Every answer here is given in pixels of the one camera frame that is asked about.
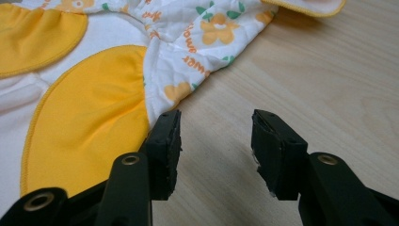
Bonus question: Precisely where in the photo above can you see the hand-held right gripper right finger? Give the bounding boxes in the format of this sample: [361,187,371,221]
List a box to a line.
[250,108,397,226]

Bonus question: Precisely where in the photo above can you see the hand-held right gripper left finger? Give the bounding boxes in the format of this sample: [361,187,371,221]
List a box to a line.
[94,108,183,226]

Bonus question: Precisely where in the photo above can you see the white yellow floral cloth diaper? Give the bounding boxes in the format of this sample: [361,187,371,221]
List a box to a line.
[0,0,347,218]

